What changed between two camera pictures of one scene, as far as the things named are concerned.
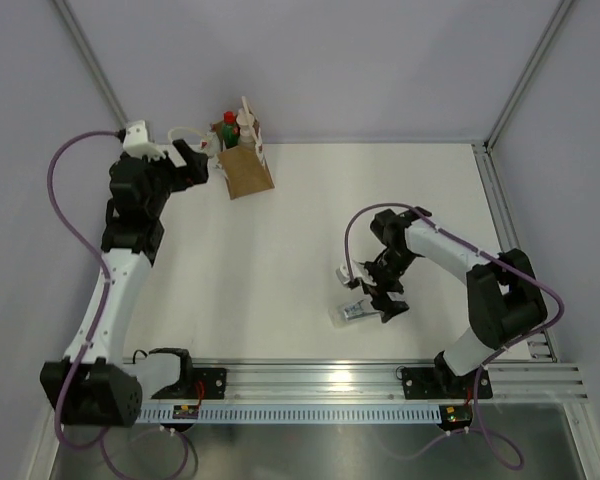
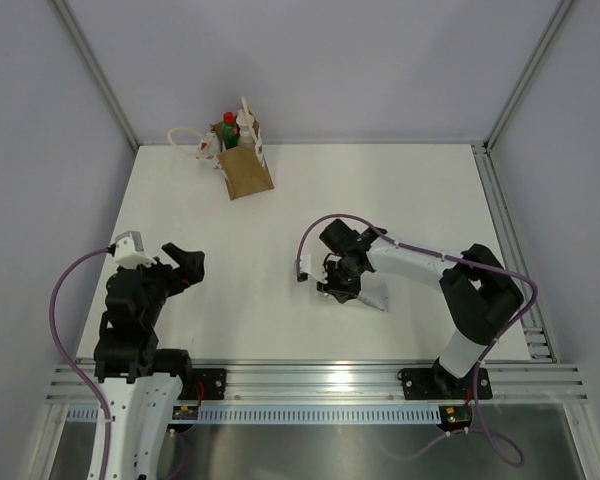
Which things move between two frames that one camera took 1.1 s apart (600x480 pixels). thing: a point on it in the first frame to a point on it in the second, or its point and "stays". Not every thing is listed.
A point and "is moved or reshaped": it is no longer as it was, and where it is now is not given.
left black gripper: [194, 173] to [190, 264]
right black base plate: [442, 382] stays
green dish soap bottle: [230, 130] stays
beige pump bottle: [247, 135] stays
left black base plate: [196, 383] stays
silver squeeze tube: [346, 313] is moved or reshaped
